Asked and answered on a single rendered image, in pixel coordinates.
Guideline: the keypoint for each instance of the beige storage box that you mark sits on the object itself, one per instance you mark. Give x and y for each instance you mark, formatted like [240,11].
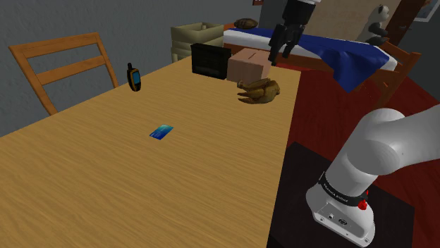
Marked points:
[192,37]

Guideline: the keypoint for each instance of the pink cardboard box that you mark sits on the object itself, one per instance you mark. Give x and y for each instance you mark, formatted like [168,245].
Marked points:
[247,67]

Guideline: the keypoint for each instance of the wooden table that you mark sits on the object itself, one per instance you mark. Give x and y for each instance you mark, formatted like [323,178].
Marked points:
[137,178]

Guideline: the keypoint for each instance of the blue card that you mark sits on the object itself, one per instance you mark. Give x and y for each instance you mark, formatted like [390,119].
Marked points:
[161,132]

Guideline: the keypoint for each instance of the black box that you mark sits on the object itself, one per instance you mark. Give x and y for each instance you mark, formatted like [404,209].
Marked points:
[209,62]

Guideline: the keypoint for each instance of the brown oval cushion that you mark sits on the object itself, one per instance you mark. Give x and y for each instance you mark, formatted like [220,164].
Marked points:
[246,23]

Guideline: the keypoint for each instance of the framed wall picture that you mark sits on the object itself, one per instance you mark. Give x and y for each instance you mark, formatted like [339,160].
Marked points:
[428,12]

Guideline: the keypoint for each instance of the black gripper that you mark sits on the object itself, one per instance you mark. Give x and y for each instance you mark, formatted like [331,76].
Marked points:
[296,13]

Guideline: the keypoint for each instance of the black and orange handheld device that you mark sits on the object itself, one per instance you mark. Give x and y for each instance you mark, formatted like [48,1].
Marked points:
[134,79]

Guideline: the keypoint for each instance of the wooden chair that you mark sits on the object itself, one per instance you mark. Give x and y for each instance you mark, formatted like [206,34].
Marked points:
[68,70]

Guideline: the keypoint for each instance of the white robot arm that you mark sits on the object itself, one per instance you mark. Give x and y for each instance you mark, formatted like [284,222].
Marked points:
[357,161]

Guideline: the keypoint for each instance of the panda plush toy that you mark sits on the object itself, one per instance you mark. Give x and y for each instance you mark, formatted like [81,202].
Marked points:
[376,27]

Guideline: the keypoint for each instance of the wooden bed with blue blanket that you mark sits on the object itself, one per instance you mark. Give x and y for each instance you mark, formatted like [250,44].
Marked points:
[343,56]

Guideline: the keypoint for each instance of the dark robot stand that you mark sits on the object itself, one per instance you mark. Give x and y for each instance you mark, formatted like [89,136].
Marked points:
[299,213]

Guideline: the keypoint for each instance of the brown roast chicken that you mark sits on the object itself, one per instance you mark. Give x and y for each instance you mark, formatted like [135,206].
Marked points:
[261,92]

